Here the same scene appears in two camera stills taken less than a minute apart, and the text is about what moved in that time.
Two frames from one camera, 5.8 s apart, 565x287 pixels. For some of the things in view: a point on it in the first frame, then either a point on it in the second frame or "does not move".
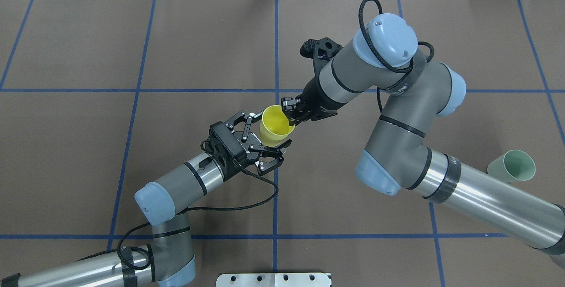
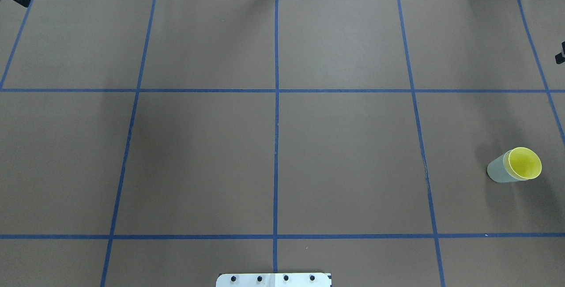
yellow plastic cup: (274, 126) -> (525, 163)
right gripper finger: (290, 109) -> (560, 57)
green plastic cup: (514, 165) does not move
